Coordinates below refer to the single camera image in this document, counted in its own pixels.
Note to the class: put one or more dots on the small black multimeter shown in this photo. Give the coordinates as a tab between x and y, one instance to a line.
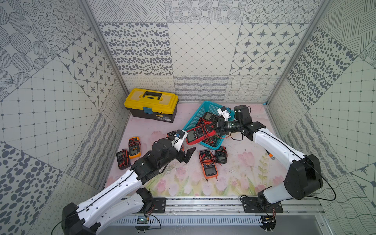
221	155

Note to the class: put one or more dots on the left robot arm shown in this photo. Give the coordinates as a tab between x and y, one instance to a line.
125	196

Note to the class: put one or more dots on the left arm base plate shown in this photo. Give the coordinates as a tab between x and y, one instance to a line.
157	205

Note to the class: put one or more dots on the red multimeter with grey screen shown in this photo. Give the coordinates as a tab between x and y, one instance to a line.
199	134

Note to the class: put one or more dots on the aluminium rail frame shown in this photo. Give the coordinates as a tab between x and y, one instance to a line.
187	205

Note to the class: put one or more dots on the black red multimeter far left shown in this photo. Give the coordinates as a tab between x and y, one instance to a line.
123	159

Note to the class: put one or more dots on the yellow black toolbox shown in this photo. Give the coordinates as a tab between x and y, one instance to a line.
150	104

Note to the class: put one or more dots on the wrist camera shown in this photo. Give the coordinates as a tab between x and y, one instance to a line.
179	138
224	113

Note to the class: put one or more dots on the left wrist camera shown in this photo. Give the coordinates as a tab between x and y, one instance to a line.
179	138

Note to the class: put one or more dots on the teal plastic basket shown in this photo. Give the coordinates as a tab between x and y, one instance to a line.
194	121

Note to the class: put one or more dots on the orange multimeter near left gripper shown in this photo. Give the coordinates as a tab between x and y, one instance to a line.
171	135

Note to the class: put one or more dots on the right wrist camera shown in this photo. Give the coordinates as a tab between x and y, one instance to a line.
224	113

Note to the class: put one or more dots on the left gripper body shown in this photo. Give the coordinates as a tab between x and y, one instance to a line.
181	155

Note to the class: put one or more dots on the orange multimeter centre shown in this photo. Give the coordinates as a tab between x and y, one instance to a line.
208	163

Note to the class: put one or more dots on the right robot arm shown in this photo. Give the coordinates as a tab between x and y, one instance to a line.
303	171

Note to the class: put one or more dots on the small yellow multimeter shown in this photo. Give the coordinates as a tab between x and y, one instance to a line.
134	146

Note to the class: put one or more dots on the white cable duct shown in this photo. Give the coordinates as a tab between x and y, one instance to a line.
190	220

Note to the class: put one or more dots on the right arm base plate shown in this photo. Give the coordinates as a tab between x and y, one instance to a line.
252	205

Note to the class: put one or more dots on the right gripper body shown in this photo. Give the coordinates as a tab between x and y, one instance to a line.
231	126

